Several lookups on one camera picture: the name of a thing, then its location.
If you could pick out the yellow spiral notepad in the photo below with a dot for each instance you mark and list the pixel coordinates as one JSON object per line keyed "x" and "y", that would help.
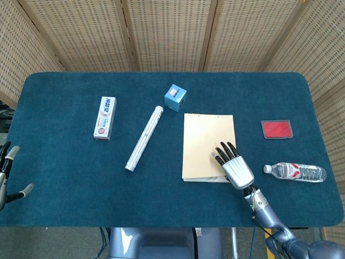
{"x": 205, "y": 140}

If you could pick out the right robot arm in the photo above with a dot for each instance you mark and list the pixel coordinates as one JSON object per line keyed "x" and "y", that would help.
{"x": 272, "y": 218}

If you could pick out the blue felt table cloth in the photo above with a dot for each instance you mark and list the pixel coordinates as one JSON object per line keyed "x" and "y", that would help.
{"x": 167, "y": 194}

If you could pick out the clear plastic water bottle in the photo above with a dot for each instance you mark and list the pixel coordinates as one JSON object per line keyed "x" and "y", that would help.
{"x": 296, "y": 171}

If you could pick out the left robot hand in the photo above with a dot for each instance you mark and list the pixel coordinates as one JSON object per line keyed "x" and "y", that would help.
{"x": 8, "y": 175}

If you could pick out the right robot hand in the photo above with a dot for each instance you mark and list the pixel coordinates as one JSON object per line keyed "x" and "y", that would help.
{"x": 237, "y": 170}

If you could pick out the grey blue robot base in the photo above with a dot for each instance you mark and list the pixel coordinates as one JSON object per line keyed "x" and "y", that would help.
{"x": 161, "y": 244}

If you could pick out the white red toothpaste box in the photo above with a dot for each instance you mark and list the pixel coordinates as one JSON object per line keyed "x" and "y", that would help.
{"x": 104, "y": 118}

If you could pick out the woven bamboo folding screen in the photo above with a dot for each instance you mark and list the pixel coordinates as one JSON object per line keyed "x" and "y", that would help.
{"x": 172, "y": 32}

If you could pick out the small blue cube box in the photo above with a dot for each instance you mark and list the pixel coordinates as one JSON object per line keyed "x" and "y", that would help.
{"x": 175, "y": 97}

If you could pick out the red card in clear sleeve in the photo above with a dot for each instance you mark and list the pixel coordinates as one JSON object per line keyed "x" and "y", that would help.
{"x": 276, "y": 129}

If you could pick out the silver foil roll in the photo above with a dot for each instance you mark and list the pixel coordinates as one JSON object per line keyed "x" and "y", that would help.
{"x": 145, "y": 136}

